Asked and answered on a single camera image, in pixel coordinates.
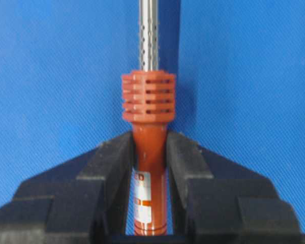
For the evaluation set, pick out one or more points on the blue table cloth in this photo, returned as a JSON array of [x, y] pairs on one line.
[[240, 88]]

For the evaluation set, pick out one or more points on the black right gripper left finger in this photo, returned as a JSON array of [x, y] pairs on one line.
[[83, 200]]

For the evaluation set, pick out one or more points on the red handled soldering iron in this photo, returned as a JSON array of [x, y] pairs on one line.
[[149, 105]]

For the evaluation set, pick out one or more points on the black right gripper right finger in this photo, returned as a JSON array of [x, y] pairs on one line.
[[215, 200]]

